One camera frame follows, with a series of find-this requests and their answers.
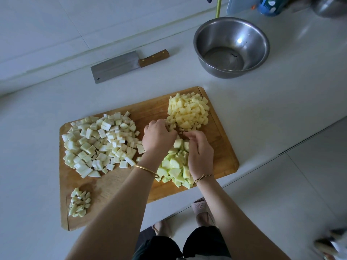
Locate deep stainless steel bowl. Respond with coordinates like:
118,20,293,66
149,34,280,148
193,17,271,79

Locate pile of garlic cloves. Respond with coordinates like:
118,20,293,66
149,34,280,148
68,187,92,218

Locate dark green bottle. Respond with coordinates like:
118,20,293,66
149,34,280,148
257,0,291,17

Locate person's right foot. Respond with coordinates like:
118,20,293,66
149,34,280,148
191,198,215,226

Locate wooden cutting board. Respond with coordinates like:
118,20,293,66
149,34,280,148
59,86,240,232

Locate person's foot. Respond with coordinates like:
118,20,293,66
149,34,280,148
152,218,173,239
191,198,215,226

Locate pale green cabbage vegetable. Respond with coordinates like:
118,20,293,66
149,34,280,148
61,116,117,179

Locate braided cord bracelet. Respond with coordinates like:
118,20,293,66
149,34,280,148
193,173,215,185

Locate dark green trousers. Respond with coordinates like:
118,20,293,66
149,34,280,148
133,225,234,260

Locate person's right forearm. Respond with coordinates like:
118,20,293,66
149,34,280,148
196,177,291,260

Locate shallow stainless steel bowl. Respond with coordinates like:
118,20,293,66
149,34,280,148
310,0,347,18

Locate gold bangle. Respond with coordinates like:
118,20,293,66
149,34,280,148
133,164,160,179

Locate white slipper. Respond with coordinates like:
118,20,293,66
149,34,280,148
313,228,347,260

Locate peeled yellow potato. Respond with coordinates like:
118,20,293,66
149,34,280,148
165,92,210,132

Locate person's left foot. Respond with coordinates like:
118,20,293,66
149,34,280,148
152,218,173,239

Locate cleaver with wooden handle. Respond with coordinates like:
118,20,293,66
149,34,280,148
90,49,170,85

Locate person's right hand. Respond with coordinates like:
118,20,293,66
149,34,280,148
184,130,215,181

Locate person's left hand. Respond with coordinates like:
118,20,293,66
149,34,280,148
140,118,179,166

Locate peeled green cucumber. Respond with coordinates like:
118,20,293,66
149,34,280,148
156,138,193,190

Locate person's left forearm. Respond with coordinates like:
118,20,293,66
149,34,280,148
65,157,160,260

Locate light blue plastic board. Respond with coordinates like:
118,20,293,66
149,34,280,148
226,0,261,15

